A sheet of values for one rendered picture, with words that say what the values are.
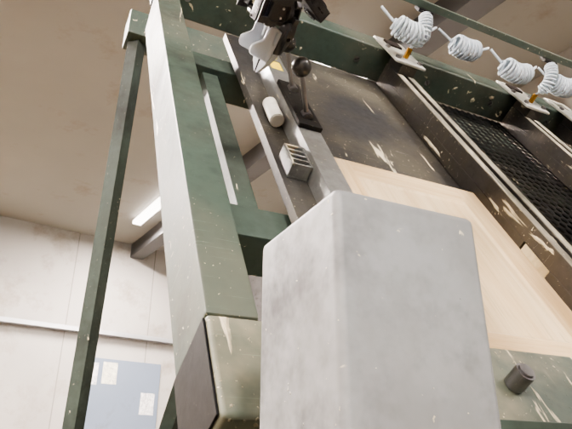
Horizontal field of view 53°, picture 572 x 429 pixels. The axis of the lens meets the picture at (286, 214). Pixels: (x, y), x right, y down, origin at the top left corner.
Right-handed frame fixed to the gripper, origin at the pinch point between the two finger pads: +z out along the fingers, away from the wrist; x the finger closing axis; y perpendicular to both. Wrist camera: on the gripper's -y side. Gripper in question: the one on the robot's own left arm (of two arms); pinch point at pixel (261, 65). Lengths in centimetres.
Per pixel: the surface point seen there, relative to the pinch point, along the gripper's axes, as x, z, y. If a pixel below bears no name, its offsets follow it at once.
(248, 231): 26.9, 15.8, 12.9
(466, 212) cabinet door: 32.3, 10.6, -35.9
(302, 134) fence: 9.9, 8.2, -7.0
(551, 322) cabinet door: 60, 11, -25
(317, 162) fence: 18.8, 8.2, -3.7
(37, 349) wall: -422, 610, -173
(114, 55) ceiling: -362, 158, -149
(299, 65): 3.4, -2.4, -5.4
